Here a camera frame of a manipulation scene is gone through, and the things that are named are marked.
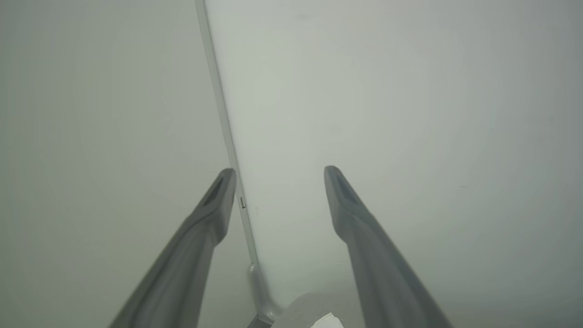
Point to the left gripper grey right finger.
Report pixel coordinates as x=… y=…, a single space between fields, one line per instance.
x=378 y=273

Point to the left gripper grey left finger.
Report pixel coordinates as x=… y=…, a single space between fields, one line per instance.
x=191 y=255

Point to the white paper scrap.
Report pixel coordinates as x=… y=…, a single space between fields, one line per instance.
x=329 y=321

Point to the thin white edge strip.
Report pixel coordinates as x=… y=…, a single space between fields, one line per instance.
x=223 y=114

